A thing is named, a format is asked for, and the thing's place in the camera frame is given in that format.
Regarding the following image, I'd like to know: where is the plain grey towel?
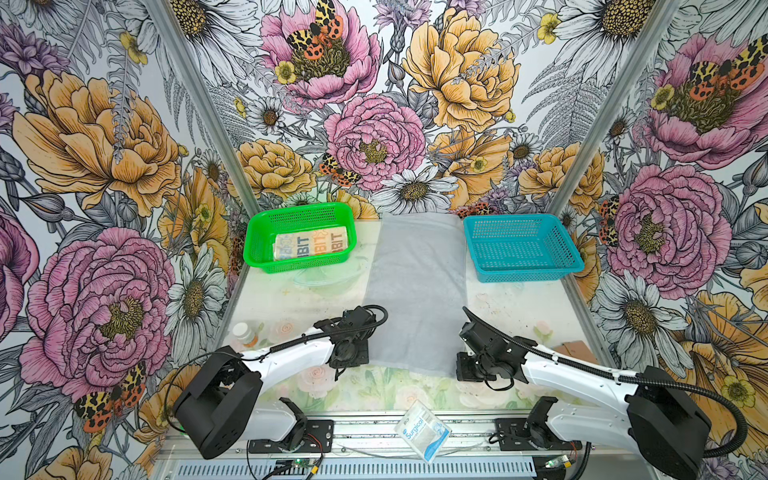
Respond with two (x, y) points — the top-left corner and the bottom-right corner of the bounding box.
(364, 213), (467, 378)

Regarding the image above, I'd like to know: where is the aluminium front rail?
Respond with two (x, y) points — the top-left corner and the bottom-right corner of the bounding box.
(161, 397), (669, 462)

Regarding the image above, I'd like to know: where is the aluminium frame post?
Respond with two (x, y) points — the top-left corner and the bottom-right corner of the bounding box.
(547, 0), (682, 216)
(147, 1), (261, 218)

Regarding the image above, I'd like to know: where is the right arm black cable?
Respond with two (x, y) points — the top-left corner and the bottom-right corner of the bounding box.
(461, 307), (748, 460)

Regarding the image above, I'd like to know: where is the left aluminium frame post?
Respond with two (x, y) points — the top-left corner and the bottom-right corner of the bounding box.
(147, 1), (261, 218)

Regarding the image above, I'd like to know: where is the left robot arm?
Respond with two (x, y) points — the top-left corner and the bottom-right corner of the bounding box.
(163, 305), (389, 460)

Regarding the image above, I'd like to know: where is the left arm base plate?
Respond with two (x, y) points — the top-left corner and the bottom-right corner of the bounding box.
(247, 419), (335, 454)

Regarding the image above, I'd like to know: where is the right aluminium frame post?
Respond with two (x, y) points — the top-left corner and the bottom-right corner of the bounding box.
(547, 0), (682, 216)

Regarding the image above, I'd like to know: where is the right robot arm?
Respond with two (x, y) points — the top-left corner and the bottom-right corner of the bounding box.
(456, 315), (711, 479)

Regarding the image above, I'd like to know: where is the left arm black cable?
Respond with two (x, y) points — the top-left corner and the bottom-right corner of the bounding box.
(163, 304), (389, 433)

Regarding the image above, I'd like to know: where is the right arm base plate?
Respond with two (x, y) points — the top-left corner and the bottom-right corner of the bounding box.
(489, 417), (582, 452)

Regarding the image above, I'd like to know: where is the teal plastic basket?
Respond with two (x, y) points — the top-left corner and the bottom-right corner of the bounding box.
(463, 214), (585, 283)

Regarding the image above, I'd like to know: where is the white blue packet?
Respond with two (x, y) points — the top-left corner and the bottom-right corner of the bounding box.
(395, 401), (452, 463)

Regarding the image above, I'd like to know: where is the brown square patch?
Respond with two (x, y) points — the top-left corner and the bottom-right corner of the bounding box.
(554, 341), (598, 364)

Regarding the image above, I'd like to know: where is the grey patterned towel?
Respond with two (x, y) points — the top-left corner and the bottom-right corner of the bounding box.
(273, 226), (349, 261)

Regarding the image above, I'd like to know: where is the small orange cap bottle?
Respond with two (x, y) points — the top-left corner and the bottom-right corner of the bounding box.
(231, 322), (259, 349)

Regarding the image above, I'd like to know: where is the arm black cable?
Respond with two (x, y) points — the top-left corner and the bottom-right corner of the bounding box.
(163, 304), (389, 433)
(461, 307), (748, 460)

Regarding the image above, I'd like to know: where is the green plastic basket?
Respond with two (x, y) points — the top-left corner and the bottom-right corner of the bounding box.
(243, 202), (357, 274)

